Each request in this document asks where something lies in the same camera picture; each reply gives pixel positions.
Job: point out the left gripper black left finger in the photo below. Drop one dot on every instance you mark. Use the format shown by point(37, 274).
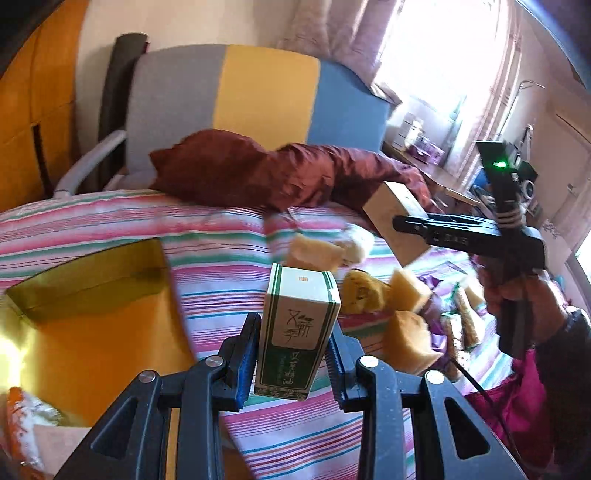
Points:
point(130, 440)

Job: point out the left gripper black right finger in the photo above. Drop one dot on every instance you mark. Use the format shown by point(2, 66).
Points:
point(451, 440)

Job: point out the yellow sponge block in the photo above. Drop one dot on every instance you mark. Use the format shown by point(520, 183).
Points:
point(407, 292)
point(408, 343)
point(315, 255)

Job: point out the green white carton box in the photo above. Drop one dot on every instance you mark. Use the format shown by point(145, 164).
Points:
point(299, 312)

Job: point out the yellow knitted sock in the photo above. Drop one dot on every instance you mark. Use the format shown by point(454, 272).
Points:
point(362, 293)

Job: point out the cracker packet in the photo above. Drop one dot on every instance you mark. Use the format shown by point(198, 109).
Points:
point(465, 330)

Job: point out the magenta sleeve forearm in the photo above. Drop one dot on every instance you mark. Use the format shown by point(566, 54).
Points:
point(545, 404)

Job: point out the wooden desk with clutter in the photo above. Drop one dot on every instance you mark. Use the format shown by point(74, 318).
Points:
point(409, 138)

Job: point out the right hand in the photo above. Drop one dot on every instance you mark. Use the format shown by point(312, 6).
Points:
point(549, 314)

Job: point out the striped pink tablecloth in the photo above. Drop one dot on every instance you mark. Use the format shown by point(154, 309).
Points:
point(220, 261)

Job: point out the wrapped white roll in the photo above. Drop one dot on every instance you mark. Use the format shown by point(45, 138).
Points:
point(357, 243)

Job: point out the gold rectangular tin tray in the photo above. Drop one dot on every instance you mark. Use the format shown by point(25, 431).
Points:
point(75, 335)

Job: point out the orange snack bag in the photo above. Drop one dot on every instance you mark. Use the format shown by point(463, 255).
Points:
point(24, 411)

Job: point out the dark red jacket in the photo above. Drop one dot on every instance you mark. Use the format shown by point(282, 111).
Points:
point(223, 169)

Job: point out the pink curtain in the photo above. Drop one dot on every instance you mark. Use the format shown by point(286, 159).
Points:
point(348, 32)

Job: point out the grey yellow blue chair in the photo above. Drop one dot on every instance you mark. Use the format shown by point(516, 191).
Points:
point(276, 97)

